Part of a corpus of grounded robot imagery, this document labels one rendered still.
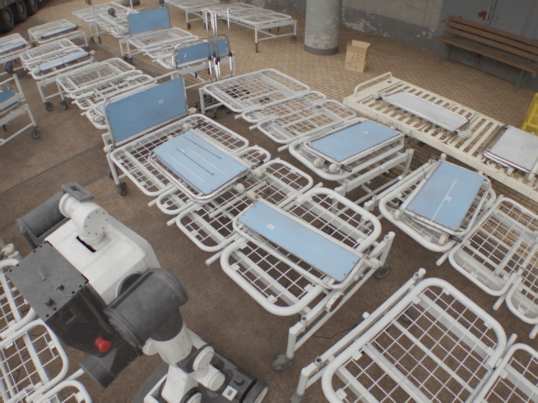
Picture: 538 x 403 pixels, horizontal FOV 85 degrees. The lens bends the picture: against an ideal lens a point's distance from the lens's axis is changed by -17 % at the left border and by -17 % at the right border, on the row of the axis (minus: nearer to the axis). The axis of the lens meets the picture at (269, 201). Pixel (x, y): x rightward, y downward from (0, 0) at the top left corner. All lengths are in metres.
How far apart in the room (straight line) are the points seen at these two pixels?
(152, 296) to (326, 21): 5.67
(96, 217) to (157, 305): 0.22
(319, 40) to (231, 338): 5.07
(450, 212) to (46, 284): 2.05
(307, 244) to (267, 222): 0.27
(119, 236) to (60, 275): 0.16
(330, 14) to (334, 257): 4.79
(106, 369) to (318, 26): 5.70
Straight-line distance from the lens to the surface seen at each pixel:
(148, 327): 0.70
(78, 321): 0.82
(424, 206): 2.23
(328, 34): 6.14
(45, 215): 1.00
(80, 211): 0.76
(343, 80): 5.23
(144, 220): 2.89
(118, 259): 0.78
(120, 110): 2.82
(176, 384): 1.66
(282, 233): 1.91
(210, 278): 2.39
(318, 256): 1.82
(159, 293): 0.70
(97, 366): 1.11
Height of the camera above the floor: 1.93
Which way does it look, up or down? 42 degrees down
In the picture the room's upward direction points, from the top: straight up
